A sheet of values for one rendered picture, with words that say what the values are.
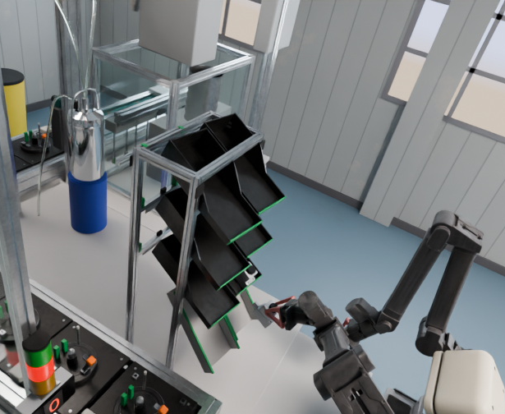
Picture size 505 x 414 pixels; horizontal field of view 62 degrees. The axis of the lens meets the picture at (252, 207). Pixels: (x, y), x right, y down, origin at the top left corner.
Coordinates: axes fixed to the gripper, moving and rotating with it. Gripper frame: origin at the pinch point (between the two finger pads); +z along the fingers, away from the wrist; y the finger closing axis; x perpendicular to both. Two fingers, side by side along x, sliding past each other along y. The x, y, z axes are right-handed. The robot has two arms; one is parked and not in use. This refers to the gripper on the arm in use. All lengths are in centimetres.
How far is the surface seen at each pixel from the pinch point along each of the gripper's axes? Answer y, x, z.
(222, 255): 12.9, -22.1, 3.6
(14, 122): -91, -92, 326
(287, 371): -13.7, 32.6, 8.3
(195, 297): 17.1, -10.0, 13.5
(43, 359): 63, -19, 9
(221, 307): 11.7, -4.8, 9.4
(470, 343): -200, 123, -14
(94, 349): 35, 4, 45
